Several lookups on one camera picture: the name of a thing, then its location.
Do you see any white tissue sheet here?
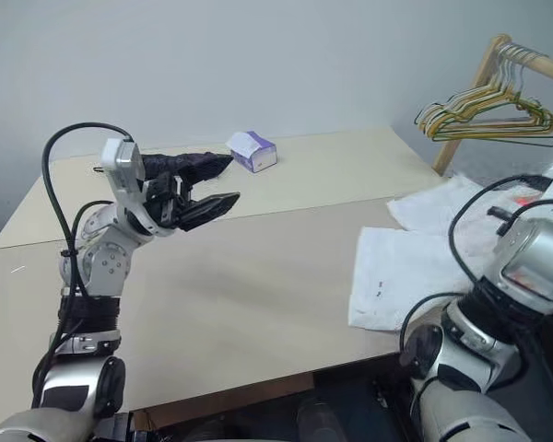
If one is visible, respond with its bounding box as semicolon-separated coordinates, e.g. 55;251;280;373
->
225;132;260;157

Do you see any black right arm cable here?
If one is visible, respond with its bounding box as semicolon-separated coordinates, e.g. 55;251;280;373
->
398;173;553;369

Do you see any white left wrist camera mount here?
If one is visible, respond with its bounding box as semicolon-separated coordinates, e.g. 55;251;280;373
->
100;137;180;238

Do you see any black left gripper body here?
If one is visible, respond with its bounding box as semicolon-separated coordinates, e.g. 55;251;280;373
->
141;171;195;230

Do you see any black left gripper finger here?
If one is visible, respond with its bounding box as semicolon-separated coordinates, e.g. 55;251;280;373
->
179;192;242;233
176;155;235;185

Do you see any brown board under table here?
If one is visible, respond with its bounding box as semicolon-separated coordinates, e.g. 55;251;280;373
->
132;371;315;432

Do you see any dark purple folded umbrella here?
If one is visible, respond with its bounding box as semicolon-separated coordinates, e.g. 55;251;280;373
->
91;150;216;180

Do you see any purple white tissue box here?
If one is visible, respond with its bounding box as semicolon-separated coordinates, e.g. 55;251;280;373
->
225;130;278;175

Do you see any dark rounded shape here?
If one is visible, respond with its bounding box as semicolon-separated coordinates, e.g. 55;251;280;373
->
297;398;341;442
186;412;229;442

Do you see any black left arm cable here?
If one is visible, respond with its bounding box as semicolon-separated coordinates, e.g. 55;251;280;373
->
29;121;136;411

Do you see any white cloth garment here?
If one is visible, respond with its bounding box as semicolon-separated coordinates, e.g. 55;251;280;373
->
347;173;553;332

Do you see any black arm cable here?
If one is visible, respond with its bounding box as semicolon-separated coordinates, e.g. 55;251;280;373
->
29;121;136;411
398;173;553;369

